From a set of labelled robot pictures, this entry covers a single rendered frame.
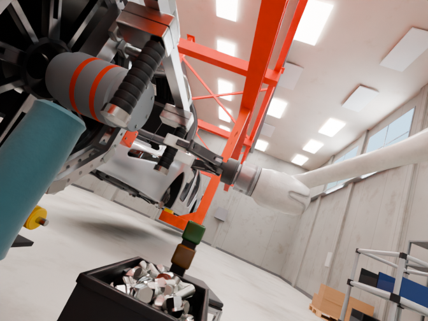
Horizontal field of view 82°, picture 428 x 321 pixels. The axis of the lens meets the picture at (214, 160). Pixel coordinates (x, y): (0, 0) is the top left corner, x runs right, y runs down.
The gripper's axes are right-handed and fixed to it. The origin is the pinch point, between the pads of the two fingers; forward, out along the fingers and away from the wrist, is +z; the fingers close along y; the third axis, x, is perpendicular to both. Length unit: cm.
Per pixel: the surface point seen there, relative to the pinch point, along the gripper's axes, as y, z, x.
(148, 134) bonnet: 319, 147, 88
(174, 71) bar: -20.1, 1.9, 11.9
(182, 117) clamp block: -2.5, 1.0, 9.1
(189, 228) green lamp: -17.0, -15.9, -18.8
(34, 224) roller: -5.3, 21.4, -33.4
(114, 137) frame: 6.0, 21.3, -2.7
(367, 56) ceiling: 482, -217, 566
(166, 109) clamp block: -2.5, 6.5, 9.5
